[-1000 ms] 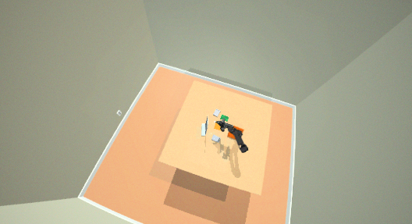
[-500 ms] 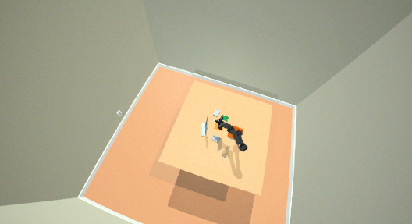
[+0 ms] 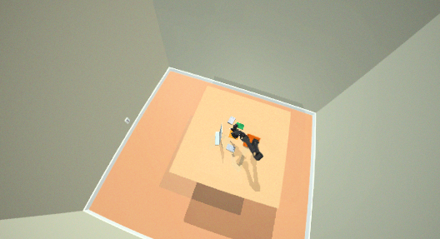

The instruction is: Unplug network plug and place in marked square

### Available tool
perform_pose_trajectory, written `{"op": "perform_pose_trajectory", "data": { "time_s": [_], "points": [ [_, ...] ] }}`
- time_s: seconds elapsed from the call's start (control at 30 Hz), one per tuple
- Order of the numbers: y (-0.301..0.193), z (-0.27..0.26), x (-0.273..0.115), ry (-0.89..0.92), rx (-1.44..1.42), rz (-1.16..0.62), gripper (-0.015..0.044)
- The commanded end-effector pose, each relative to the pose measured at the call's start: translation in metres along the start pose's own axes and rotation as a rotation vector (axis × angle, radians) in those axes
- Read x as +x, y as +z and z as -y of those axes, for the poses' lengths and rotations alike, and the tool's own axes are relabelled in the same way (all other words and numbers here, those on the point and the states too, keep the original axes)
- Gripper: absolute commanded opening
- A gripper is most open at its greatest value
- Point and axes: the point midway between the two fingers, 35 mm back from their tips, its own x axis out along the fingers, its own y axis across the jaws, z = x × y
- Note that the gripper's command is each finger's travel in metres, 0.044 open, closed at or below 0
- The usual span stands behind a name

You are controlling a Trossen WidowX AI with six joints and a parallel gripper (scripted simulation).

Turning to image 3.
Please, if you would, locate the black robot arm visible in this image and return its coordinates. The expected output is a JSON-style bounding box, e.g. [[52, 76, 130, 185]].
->
[[231, 130, 263, 161]]

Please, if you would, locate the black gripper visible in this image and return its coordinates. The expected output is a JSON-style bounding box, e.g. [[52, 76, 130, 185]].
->
[[231, 123, 239, 132]]

